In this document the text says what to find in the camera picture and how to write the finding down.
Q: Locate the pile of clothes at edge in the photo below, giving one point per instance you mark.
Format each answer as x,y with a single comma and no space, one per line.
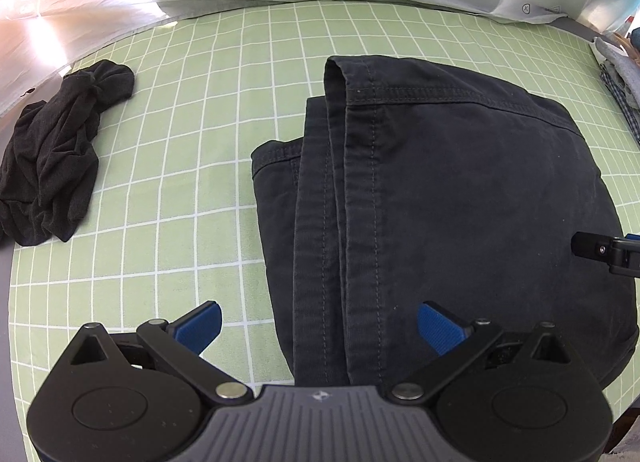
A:
612,60

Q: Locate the blue plaid folded garment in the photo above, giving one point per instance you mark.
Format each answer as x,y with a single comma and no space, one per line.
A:
627,102

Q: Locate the black crumpled cloth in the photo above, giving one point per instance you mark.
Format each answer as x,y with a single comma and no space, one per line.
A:
55,152

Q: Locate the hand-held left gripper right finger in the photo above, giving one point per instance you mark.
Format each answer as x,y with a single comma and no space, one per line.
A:
440,327

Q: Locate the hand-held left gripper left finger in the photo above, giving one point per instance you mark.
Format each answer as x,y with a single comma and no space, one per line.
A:
197,327

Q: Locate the black pants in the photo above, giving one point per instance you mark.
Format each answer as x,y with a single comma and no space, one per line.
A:
450,192

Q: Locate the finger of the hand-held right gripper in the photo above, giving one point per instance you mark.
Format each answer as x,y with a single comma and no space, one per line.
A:
590,244

